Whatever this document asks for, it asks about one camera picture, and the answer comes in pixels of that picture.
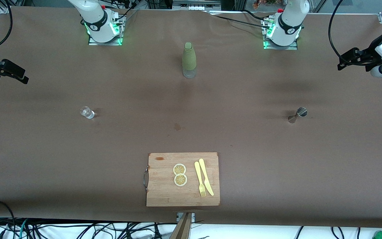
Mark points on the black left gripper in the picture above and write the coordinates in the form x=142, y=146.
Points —
x=367, y=56

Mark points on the steel double jigger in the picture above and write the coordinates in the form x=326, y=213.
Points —
x=302, y=112

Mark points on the clear glass beaker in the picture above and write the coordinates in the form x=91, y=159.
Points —
x=87, y=113

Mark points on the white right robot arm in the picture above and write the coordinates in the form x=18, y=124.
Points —
x=86, y=6

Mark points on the green sleeved glass bottle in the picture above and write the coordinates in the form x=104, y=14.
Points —
x=189, y=58

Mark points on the grey power strip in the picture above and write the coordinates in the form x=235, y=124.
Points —
x=196, y=4

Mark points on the yellow plastic knife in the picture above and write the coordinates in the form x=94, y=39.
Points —
x=204, y=172

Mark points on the wooden cutting board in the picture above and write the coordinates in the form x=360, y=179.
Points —
x=164, y=189

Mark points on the lemon slice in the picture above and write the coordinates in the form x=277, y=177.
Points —
x=180, y=180
x=179, y=169

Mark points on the yellow plastic fork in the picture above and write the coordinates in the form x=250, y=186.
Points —
x=198, y=174

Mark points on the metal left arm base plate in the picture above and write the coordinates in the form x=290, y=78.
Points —
x=280, y=47

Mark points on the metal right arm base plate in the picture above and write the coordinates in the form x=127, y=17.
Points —
x=104, y=43

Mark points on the metal post bracket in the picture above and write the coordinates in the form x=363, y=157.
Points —
x=178, y=216

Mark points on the wooden camera post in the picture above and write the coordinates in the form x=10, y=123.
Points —
x=182, y=229

